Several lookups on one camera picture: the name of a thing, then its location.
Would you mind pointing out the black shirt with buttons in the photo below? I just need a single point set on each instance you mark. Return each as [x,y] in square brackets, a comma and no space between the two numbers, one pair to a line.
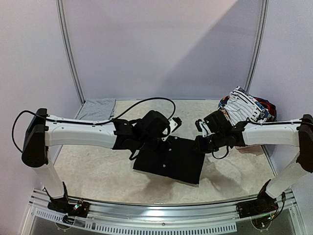
[175,158]

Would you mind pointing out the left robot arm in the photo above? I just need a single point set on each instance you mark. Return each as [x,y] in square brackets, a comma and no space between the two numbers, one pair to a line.
[45,131]

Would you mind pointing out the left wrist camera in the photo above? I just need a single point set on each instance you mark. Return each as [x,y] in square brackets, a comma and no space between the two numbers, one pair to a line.
[156,125]

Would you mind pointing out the grey tank top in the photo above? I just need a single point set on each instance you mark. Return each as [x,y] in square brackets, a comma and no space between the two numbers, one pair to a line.
[97,109]

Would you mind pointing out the colourful patterned garment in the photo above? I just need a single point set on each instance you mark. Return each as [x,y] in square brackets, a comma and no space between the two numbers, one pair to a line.
[271,108]

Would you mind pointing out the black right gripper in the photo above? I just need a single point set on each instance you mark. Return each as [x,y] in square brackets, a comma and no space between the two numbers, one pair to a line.
[200,147]

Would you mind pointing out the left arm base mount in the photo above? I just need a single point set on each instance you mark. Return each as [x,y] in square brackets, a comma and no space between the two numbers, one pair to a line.
[79,208]

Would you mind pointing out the aluminium corner post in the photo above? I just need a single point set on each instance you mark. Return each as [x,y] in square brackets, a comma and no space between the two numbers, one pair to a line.
[258,43]
[68,50]

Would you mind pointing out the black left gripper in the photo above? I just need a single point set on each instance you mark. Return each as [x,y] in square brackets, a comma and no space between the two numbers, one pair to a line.
[161,152]

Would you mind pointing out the right aluminium corner post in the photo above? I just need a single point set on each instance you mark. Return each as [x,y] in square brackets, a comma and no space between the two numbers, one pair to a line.
[258,43]

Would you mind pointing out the white striped garment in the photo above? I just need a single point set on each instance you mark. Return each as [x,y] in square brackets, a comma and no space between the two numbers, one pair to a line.
[241,106]

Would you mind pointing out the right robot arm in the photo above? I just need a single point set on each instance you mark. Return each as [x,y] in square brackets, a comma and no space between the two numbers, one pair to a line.
[297,132]

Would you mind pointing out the left aluminium corner post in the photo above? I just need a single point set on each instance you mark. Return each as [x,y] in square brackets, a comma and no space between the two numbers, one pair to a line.
[68,50]

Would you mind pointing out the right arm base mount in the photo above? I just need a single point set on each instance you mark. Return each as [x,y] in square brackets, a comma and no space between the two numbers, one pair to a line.
[259,206]

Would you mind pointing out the aluminium front rail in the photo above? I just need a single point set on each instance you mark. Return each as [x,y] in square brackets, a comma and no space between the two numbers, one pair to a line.
[105,218]

